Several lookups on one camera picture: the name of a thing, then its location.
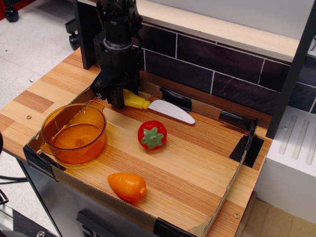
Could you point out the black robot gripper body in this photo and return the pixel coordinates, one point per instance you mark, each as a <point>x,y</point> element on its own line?
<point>115,60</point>

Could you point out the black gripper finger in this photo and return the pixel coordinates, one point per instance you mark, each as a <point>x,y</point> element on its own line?
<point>133,81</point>
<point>115,96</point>

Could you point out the yellow handled toy knife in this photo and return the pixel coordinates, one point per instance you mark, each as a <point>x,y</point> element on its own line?
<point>163,107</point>

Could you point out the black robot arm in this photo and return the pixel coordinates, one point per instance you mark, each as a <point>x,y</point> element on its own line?
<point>120,20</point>

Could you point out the orange transparent plastic pot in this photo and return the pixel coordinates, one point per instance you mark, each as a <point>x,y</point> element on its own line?
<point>75,134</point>

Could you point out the cardboard fence with black tape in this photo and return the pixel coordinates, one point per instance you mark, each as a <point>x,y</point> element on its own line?
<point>198,184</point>

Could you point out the red toy strawberry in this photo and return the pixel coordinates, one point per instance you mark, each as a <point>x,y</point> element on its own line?
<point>152,135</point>

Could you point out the black chair caster base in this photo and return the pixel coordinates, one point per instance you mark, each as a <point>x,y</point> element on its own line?
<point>71,28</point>

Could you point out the orange toy carrot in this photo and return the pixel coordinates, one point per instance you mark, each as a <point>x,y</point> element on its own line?
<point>129,186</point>

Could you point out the black caster wheel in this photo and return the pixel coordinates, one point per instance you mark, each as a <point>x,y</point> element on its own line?
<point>11,14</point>

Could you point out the white toy sink unit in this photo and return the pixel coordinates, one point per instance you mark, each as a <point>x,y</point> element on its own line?
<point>288,177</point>

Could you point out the black oven handle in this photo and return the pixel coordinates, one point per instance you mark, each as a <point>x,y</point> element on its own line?
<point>94,226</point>

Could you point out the wooden shelf with black frame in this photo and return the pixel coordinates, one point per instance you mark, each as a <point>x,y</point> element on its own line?
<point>244,71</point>

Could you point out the metal frame with screw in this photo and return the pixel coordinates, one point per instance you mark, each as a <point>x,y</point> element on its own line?
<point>14,224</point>

